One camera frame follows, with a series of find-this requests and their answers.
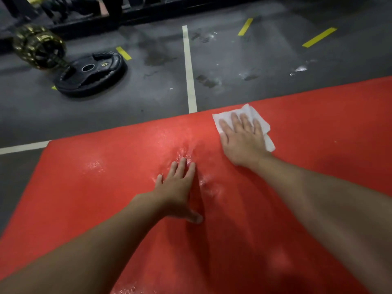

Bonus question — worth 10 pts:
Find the person's left hand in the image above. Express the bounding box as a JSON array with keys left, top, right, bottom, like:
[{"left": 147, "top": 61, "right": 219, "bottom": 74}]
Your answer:
[{"left": 152, "top": 158, "right": 204, "bottom": 225}]

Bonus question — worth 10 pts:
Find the person's right hand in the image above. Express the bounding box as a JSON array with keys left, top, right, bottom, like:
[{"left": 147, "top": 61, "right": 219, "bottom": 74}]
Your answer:
[{"left": 218, "top": 112, "right": 274, "bottom": 169}]

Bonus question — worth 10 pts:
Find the white wet wipe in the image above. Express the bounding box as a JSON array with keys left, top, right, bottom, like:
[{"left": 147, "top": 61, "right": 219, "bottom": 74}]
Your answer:
[{"left": 212, "top": 103, "right": 276, "bottom": 153}]

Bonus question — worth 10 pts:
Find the red mat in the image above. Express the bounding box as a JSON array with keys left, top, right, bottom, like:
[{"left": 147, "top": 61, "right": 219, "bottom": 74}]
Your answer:
[{"left": 0, "top": 76, "right": 392, "bottom": 294}]

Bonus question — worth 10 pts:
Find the person's right forearm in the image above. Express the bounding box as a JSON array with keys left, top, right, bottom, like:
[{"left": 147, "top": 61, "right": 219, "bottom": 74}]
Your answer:
[{"left": 251, "top": 154, "right": 392, "bottom": 294}]

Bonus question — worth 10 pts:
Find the person's left forearm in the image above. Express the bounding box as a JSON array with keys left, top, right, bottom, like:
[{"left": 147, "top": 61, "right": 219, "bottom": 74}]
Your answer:
[{"left": 0, "top": 192, "right": 167, "bottom": 294}]

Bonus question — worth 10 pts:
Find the black weight plate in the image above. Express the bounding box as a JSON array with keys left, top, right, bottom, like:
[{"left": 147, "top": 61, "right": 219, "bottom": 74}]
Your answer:
[{"left": 53, "top": 51, "right": 128, "bottom": 98}]

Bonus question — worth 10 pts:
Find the gold black dumbbell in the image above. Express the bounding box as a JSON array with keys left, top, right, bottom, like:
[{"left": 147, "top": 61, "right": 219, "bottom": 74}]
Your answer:
[{"left": 13, "top": 23, "right": 70, "bottom": 71}]

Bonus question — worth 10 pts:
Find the black gym machine frame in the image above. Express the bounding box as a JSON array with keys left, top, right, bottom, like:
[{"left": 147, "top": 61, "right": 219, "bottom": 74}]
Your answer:
[{"left": 0, "top": 0, "right": 272, "bottom": 54}]

